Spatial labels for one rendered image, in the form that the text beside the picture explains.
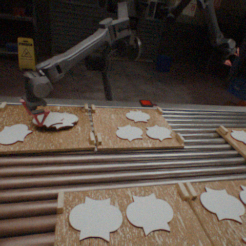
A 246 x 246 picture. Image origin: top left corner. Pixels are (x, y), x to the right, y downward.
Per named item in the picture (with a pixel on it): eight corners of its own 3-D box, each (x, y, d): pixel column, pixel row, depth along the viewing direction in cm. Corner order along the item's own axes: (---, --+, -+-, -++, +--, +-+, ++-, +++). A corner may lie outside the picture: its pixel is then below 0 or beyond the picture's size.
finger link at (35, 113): (43, 118, 85) (42, 99, 80) (51, 126, 81) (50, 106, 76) (27, 122, 81) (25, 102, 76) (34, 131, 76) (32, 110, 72)
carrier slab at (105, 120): (90, 110, 109) (90, 107, 108) (157, 111, 119) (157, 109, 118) (96, 151, 80) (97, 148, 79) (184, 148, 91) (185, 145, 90)
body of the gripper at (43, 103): (37, 97, 84) (35, 81, 80) (48, 107, 78) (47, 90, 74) (21, 99, 79) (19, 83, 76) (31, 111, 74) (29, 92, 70)
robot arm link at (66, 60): (110, 39, 101) (106, 17, 93) (119, 41, 98) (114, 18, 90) (46, 85, 80) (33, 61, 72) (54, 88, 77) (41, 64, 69)
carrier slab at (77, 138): (4, 108, 97) (3, 105, 96) (86, 109, 109) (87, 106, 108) (-21, 155, 68) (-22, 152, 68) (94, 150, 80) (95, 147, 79)
